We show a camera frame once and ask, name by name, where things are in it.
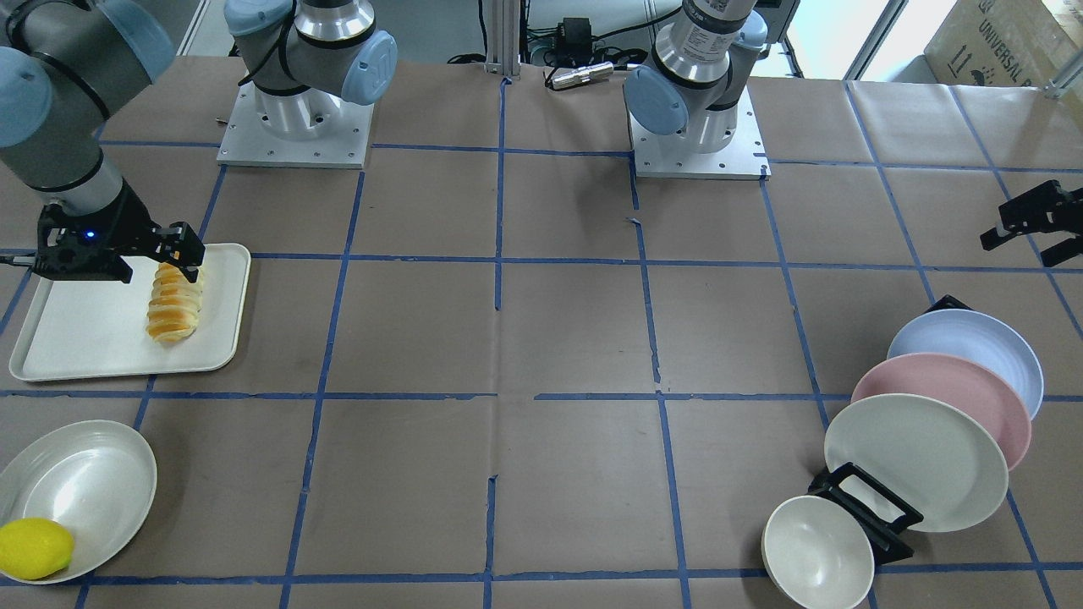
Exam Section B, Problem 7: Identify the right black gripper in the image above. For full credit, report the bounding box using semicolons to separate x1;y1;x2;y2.
32;182;206;284

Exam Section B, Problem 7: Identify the striped bread roll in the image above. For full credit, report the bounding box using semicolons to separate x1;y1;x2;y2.
146;262;205;344

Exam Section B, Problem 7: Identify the blue plate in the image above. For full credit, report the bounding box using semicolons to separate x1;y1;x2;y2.
887;309;1045;420

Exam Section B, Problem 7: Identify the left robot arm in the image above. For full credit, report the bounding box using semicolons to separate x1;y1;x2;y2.
624;1;770;180

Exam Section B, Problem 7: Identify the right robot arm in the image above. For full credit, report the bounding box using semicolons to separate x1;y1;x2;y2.
1;1;397;283

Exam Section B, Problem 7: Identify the pink plate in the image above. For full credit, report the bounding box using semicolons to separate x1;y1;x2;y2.
851;352;1032;470

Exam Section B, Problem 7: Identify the cream plate in rack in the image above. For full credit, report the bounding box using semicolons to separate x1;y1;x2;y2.
824;393;1009;533

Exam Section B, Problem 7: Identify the black plate rack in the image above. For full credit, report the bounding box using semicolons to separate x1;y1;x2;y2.
807;294;974;566

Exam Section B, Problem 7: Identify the white rectangular tray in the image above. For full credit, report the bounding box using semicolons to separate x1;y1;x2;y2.
8;243;251;381

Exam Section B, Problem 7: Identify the cardboard box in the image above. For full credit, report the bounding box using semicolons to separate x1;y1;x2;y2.
924;1;1082;86

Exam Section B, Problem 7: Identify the cream shallow dish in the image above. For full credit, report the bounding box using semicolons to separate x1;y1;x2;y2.
1;420;157;585

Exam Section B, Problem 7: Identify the yellow lemon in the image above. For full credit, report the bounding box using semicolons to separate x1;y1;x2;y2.
1;518;76;579

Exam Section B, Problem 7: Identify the cream bowl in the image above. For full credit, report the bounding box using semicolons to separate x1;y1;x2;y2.
761;495;874;608

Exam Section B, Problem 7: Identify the silver cylinder connector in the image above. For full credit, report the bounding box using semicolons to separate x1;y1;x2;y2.
544;61;615;91

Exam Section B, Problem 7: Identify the black power adapter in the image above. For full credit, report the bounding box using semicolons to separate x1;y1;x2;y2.
554;17;593;67

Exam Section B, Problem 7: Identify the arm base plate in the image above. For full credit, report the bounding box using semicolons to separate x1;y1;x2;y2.
217;82;375;169
628;89;772;180

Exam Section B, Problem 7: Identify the aluminium frame post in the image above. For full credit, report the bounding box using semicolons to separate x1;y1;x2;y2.
482;0;526;81

